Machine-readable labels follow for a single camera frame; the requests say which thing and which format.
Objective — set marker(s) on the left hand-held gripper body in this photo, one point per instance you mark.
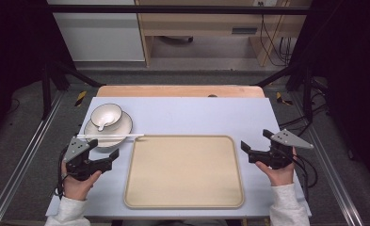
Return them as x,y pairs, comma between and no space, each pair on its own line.
79,158

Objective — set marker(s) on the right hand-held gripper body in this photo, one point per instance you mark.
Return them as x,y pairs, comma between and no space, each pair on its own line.
278,150

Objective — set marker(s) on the white chopstick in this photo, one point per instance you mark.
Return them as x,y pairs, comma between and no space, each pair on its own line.
110,135
105,137

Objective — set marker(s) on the white plate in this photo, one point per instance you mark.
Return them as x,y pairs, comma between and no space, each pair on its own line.
109,132

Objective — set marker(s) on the white spoon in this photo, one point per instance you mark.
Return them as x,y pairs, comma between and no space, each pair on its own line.
105,118

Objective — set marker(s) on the white bowl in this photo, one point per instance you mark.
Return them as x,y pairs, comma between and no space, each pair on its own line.
106,115

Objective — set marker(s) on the beige tray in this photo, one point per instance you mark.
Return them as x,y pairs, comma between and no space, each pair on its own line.
184,172

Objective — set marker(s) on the person's right hand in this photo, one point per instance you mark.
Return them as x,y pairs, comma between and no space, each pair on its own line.
278,174

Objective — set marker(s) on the person's left hand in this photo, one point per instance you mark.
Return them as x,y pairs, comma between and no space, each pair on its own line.
78,186

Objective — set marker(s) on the yellow black floor tape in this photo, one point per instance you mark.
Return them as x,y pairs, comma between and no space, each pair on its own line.
282,99
81,98

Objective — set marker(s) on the black metal stand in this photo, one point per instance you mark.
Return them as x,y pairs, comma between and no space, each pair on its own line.
55,83
298,84

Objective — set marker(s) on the white cabinet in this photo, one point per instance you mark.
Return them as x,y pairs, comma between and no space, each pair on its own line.
99,31

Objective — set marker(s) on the wooden desk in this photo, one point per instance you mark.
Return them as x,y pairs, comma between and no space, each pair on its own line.
217,28

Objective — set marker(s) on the black horizontal bar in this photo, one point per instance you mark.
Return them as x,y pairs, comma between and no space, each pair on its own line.
179,9

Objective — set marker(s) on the aluminium rail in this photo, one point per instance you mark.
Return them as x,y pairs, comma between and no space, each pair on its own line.
333,175
19,163

